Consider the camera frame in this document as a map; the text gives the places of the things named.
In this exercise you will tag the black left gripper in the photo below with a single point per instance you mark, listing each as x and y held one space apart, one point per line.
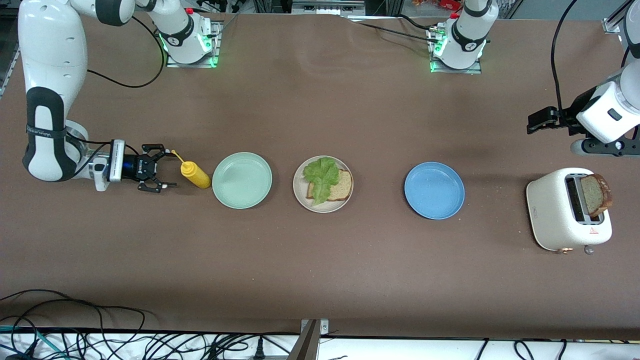
569 119

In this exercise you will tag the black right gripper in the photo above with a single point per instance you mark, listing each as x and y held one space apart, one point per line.
136 167

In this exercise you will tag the yellow mustard squeeze bottle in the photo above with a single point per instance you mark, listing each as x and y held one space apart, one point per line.
197 176

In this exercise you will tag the green lettuce leaf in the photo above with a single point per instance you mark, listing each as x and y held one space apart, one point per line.
322 175

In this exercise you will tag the light crust bread slice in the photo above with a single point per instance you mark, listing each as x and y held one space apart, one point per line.
342 187

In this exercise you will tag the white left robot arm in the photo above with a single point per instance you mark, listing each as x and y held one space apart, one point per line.
467 37

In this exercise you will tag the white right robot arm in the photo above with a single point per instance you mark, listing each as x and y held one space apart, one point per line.
50 50

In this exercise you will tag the mint green plate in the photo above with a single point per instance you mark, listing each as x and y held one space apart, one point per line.
242 180

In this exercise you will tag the blue plate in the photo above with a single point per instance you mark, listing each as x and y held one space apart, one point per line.
434 190

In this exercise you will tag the beige plate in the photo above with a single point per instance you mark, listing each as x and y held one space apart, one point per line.
300 192

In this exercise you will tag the dark crust bread slice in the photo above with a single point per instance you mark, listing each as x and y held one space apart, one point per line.
595 195

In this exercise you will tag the white two-slot toaster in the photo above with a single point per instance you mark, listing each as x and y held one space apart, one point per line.
550 210

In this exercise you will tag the red snack bag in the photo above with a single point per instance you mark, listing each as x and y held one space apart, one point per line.
447 4

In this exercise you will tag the black power plug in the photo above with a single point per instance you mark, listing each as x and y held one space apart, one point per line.
259 350

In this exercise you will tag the grey electronics box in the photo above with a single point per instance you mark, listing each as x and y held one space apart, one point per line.
327 7

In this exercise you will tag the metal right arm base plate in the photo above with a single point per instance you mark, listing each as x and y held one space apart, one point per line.
192 65

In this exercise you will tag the aluminium frame corner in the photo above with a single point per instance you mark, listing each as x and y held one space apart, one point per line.
612 24

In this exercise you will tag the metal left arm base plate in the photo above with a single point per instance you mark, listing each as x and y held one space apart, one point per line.
457 71

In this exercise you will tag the metal table bracket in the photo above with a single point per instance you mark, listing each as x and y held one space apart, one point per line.
307 345

